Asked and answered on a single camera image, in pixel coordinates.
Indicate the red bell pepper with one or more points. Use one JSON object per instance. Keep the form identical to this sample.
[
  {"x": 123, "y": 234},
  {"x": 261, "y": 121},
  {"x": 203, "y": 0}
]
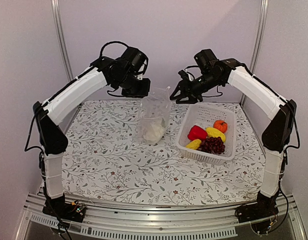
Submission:
[{"x": 196, "y": 132}]

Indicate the left aluminium post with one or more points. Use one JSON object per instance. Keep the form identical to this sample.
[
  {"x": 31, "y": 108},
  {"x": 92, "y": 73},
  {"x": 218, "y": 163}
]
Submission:
[{"x": 55, "y": 7}]

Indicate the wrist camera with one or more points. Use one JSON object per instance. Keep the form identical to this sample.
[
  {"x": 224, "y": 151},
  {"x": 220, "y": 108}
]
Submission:
[
  {"x": 205, "y": 59},
  {"x": 135, "y": 58}
]

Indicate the clear zip top bag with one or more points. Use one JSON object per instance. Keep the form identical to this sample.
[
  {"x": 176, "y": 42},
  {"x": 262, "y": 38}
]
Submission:
[{"x": 155, "y": 106}]

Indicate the aluminium front rail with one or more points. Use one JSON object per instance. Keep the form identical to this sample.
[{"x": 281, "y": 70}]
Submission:
[{"x": 110, "y": 220}]

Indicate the white plastic basket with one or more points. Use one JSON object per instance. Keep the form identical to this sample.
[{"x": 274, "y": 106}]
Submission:
[{"x": 204, "y": 116}]

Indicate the dark red grapes bunch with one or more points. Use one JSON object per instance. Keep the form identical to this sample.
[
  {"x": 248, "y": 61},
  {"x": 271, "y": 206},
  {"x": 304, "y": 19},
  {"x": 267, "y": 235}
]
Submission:
[{"x": 212, "y": 145}]

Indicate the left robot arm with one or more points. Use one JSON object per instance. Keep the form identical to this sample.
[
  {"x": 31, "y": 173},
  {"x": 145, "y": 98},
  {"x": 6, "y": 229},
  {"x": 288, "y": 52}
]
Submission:
[{"x": 48, "y": 116}]

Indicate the orange mandarin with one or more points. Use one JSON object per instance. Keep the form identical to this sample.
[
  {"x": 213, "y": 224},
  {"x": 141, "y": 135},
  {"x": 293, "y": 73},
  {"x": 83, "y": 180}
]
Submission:
[{"x": 220, "y": 125}]

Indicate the yellow lemon back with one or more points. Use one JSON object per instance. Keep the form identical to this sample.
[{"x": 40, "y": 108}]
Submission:
[{"x": 215, "y": 133}]

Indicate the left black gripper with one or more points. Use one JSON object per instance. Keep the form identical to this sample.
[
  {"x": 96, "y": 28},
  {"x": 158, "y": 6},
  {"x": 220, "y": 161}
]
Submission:
[{"x": 144, "y": 91}]

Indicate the right aluminium post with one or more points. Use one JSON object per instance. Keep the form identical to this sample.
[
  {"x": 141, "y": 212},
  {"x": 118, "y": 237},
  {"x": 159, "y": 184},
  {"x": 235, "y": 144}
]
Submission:
[{"x": 259, "y": 34}]

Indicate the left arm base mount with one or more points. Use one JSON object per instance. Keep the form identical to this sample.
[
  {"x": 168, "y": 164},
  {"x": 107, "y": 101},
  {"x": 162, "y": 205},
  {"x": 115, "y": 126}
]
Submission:
[{"x": 74, "y": 211}]

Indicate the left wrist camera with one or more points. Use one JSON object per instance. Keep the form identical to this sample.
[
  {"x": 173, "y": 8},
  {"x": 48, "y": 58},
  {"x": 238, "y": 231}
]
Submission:
[{"x": 135, "y": 58}]

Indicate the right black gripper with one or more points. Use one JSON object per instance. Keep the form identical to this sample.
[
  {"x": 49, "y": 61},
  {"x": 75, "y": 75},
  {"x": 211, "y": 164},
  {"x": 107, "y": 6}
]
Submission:
[{"x": 187, "y": 88}]

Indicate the aluminium post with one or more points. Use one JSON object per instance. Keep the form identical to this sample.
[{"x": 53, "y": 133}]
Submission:
[
  {"x": 55, "y": 7},
  {"x": 259, "y": 34}
]

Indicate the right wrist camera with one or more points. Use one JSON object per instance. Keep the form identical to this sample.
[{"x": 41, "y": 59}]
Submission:
[{"x": 205, "y": 59}]

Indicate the yellow corn front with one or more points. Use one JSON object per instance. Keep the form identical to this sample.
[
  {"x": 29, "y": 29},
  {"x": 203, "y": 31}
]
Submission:
[{"x": 194, "y": 144}]

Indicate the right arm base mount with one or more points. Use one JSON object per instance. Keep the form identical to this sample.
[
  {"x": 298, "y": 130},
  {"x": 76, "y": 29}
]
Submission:
[{"x": 261, "y": 219}]

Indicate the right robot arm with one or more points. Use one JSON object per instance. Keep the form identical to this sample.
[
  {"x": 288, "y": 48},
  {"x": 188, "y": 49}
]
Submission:
[{"x": 276, "y": 136}]

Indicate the floral tablecloth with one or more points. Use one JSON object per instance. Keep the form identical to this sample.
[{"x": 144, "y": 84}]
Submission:
[{"x": 104, "y": 160}]

